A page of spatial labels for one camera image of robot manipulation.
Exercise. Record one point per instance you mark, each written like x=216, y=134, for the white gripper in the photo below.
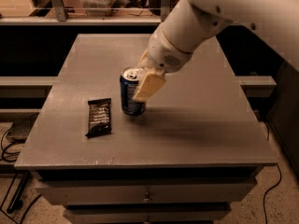
x=163, y=52

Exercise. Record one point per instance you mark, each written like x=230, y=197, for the blue pepsi can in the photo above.
x=129, y=80

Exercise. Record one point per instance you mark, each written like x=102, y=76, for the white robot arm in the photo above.
x=191, y=22

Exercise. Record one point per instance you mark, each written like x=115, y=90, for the black rxbar chocolate wrapper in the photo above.
x=99, y=122

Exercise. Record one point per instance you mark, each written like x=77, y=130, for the metal railing shelf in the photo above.
x=71, y=12

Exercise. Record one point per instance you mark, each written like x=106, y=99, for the dark power adapter box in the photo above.
x=20, y=131

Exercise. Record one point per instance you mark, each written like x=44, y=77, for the grey cabinet lower drawer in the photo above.
x=140, y=217

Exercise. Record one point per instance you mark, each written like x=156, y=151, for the grey cabinet drawer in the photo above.
x=140, y=217
x=102, y=192

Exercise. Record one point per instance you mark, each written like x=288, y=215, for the grey cabinet upper drawer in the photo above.
x=102, y=192

